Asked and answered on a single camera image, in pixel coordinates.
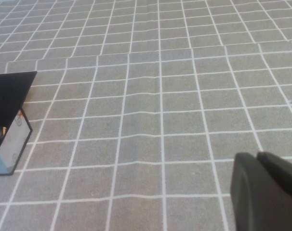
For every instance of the grey white-grid tablecloth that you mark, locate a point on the grey white-grid tablecloth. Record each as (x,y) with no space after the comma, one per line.
(146,115)

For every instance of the black folding glasses case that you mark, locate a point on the black folding glasses case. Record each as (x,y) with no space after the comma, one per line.
(8,96)

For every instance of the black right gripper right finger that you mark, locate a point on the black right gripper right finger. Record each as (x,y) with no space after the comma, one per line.
(283,175)

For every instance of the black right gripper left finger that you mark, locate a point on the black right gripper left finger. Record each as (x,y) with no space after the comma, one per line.
(256,204)

